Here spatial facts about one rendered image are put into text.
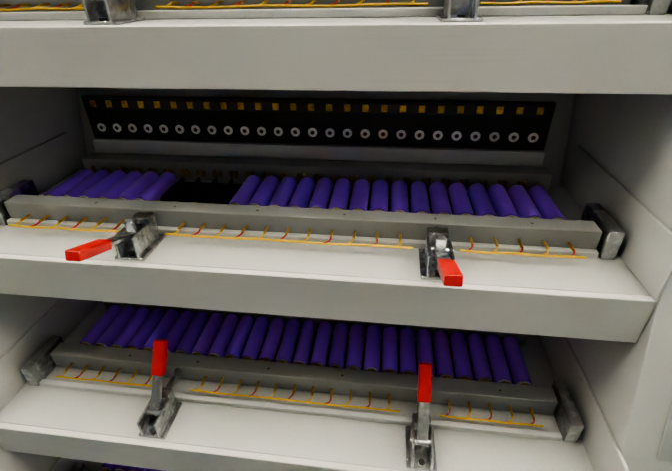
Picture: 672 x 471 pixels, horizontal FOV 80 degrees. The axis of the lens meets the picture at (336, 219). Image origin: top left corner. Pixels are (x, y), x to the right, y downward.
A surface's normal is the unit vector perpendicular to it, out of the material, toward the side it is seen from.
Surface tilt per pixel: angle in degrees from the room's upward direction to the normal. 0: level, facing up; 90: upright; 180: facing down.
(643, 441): 90
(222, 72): 106
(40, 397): 16
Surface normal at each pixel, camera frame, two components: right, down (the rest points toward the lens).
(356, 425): -0.02, -0.86
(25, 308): 0.99, 0.05
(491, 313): -0.12, 0.51
